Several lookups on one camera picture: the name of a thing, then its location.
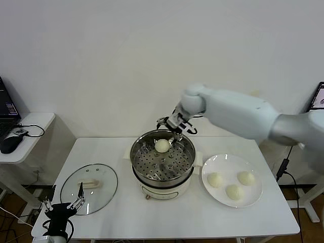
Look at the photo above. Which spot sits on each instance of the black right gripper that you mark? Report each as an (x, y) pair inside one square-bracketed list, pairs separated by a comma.
[(181, 127)]

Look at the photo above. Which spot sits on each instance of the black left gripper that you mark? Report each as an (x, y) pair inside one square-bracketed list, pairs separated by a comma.
[(59, 215)]

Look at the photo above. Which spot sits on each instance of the white steamed baozi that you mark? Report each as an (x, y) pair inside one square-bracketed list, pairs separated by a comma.
[(235, 192), (162, 146), (215, 180), (246, 178)]

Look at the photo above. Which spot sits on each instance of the round glass pot lid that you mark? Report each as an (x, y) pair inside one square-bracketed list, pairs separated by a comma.
[(103, 187)]

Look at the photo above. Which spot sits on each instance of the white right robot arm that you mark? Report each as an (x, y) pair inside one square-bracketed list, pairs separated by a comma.
[(240, 108)]

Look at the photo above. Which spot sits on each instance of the perforated steel steamer basket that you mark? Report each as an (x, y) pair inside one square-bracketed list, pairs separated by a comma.
[(187, 157)]

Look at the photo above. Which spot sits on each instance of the steel steamer pot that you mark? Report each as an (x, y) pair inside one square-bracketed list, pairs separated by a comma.
[(162, 193)]

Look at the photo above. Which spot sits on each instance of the round white plate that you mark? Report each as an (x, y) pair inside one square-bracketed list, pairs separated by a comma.
[(227, 164)]

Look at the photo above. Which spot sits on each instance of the black computer mouse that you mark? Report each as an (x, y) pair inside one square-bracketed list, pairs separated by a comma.
[(10, 145)]

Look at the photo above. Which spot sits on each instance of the small dongle with QR sticker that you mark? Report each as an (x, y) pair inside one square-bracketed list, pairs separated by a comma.
[(20, 131)]

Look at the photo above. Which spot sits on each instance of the white side desk with mouse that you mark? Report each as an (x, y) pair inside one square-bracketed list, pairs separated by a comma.
[(38, 121)]

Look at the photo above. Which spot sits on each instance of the black laptop with dark screen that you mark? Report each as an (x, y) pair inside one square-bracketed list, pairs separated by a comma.
[(6, 108)]

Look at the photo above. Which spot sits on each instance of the grey laptop with bright screen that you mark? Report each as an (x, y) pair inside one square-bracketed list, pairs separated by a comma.
[(319, 98)]

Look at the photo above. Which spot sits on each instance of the white side desk with label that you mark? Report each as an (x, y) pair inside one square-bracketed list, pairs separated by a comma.
[(310, 210)]

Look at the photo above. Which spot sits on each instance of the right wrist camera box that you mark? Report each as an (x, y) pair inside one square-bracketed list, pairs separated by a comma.
[(172, 121)]

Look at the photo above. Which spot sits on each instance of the small grey wall plug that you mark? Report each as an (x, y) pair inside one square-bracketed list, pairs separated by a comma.
[(37, 173)]

